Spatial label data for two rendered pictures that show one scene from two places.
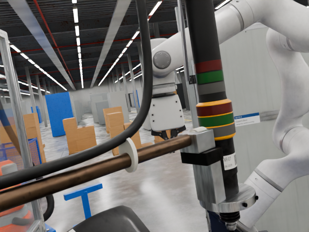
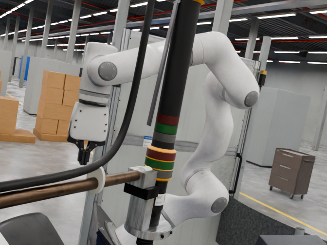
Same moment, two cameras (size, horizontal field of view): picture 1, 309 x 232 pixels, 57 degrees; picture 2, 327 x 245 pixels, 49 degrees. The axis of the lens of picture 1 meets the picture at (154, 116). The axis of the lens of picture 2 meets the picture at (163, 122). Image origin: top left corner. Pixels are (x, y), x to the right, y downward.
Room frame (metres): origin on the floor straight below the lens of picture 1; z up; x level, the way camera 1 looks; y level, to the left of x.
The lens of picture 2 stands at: (-0.13, 0.10, 1.66)
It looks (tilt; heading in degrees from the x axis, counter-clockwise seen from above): 5 degrees down; 340
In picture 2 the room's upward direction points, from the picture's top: 10 degrees clockwise
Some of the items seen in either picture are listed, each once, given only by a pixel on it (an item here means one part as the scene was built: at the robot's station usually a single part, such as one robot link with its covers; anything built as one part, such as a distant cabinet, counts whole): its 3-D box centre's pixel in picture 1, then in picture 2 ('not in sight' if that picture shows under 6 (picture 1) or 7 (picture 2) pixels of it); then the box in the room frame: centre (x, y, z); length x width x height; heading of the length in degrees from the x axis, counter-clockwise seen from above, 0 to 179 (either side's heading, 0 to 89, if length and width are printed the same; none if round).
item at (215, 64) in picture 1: (208, 66); (167, 118); (0.35, -0.07, 1.61); 0.03 x 0.03 x 0.01
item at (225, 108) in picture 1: (214, 108); (161, 153); (0.35, -0.07, 1.56); 0.04 x 0.04 x 0.01
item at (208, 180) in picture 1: (217, 165); (149, 200); (0.34, -0.07, 1.49); 0.09 x 0.07 x 0.10; 129
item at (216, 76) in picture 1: (209, 77); (166, 127); (0.35, -0.07, 1.60); 0.03 x 0.03 x 0.01
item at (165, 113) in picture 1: (165, 110); (90, 119); (0.85, -0.03, 1.54); 0.10 x 0.07 x 0.11; 95
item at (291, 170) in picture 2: not in sight; (291, 173); (5.66, -4.89, 0.45); 0.68 x 0.47 x 0.90; 16
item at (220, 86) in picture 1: (211, 88); (164, 136); (0.35, -0.07, 1.59); 0.03 x 0.03 x 0.01
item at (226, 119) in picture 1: (215, 118); (159, 162); (0.35, -0.07, 1.55); 0.04 x 0.04 x 0.01
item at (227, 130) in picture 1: (217, 129); (157, 170); (0.35, -0.07, 1.54); 0.04 x 0.04 x 0.01
